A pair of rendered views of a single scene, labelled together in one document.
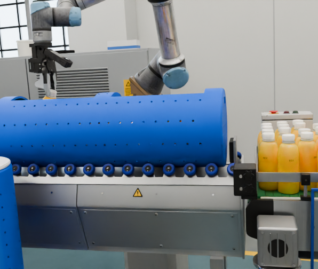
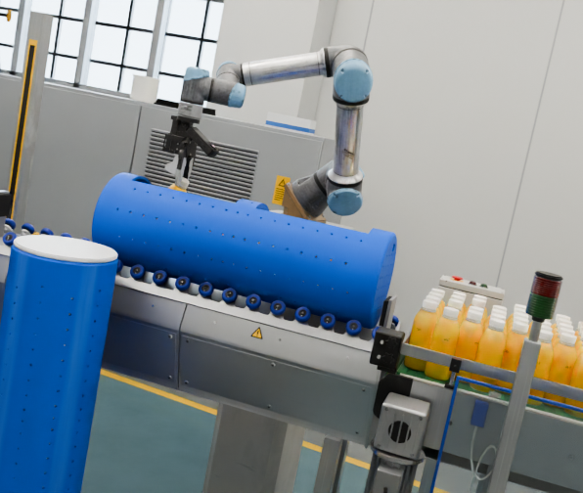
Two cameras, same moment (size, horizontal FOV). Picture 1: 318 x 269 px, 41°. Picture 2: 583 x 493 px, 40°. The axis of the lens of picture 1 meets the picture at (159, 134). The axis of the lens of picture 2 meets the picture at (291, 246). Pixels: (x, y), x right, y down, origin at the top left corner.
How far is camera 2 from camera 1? 75 cm
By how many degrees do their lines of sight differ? 2
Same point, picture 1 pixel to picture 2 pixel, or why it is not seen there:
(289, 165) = (443, 345)
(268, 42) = (515, 171)
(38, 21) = (190, 91)
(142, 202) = (260, 345)
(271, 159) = (426, 334)
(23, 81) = (128, 138)
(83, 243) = (173, 379)
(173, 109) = (326, 243)
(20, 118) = (139, 205)
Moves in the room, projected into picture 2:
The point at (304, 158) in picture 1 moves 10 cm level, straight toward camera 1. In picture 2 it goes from (464, 341) to (457, 349)
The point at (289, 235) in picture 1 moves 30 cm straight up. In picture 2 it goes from (416, 420) to (442, 301)
